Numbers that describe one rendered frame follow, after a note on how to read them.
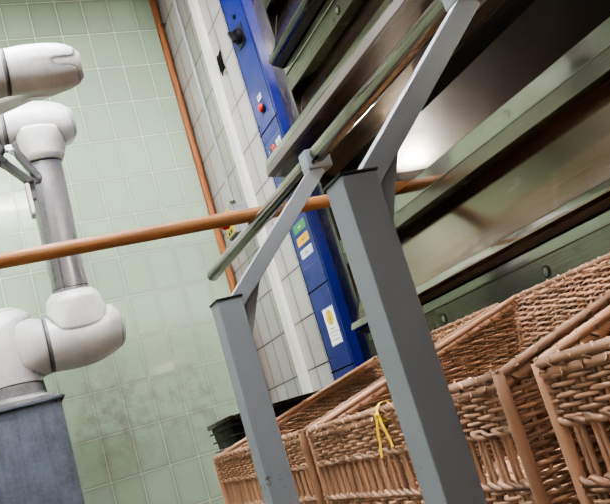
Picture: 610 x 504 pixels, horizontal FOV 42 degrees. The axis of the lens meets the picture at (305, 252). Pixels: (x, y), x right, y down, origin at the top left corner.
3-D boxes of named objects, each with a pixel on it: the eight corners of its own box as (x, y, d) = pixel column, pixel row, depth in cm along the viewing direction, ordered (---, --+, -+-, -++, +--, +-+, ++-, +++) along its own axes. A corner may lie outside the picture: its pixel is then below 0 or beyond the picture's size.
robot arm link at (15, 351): (-15, 400, 216) (-31, 324, 220) (53, 383, 222) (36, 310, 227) (-19, 392, 201) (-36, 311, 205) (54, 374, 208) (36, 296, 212)
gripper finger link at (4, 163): (-15, 158, 164) (-10, 154, 165) (31, 190, 165) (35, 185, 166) (-15, 150, 161) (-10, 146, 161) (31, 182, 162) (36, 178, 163)
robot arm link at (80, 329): (51, 374, 224) (127, 355, 232) (54, 374, 209) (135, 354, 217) (-5, 115, 229) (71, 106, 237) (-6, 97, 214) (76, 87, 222)
